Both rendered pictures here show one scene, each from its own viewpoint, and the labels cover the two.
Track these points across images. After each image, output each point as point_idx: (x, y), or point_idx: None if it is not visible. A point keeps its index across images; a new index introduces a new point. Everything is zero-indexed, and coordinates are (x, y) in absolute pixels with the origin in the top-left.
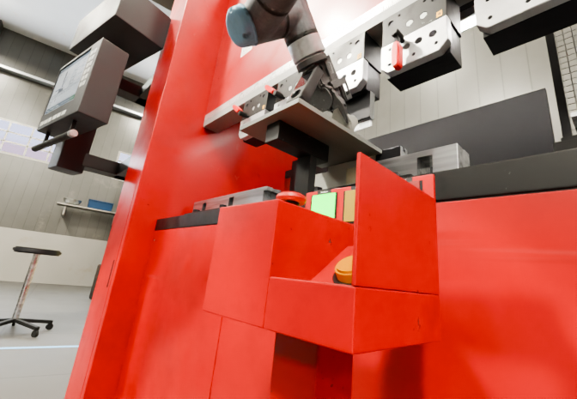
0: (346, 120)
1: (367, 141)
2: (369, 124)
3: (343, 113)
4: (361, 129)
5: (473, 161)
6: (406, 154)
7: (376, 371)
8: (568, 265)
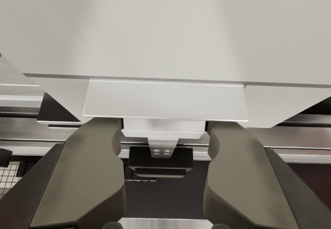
0: (54, 149)
1: (52, 96)
2: (123, 223)
3: (36, 180)
4: (150, 218)
5: (123, 216)
6: (13, 83)
7: None
8: None
